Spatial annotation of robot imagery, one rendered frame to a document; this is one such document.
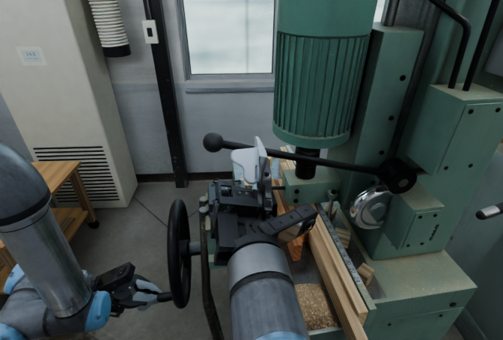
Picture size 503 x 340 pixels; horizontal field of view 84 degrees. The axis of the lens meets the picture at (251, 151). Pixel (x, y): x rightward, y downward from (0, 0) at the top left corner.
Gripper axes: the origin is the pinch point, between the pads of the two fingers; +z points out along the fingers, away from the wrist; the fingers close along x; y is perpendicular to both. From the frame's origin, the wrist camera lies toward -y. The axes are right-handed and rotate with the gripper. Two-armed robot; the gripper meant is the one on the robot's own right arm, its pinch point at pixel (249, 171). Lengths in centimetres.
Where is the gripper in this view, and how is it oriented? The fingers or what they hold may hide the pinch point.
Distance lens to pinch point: 53.0
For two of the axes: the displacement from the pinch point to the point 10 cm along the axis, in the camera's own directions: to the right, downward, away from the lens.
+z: -1.5, -5.2, 8.4
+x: -2.5, 8.4, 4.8
